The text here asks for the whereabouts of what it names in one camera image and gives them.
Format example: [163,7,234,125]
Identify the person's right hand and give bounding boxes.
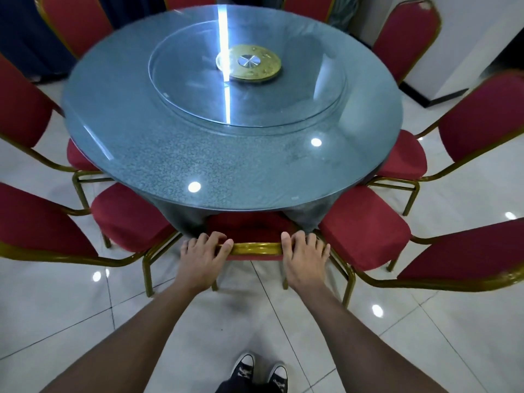
[280,231,331,295]

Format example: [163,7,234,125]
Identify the person's left hand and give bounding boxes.
[174,231,234,295]

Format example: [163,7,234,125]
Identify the person's left forearm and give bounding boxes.
[40,282,205,393]

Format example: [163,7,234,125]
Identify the person's right forearm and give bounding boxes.
[299,282,449,393]

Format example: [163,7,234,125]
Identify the blue round table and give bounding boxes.
[61,4,404,238]

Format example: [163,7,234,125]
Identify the glass lazy susan gold hub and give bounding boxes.
[147,20,349,128]

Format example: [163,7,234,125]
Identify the black white canvas sneaker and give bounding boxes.
[230,353,256,381]
[268,363,289,389]

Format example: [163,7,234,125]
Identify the black trousers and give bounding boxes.
[215,376,287,393]

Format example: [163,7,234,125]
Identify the yellow turntable base disc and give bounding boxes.
[216,44,283,84]

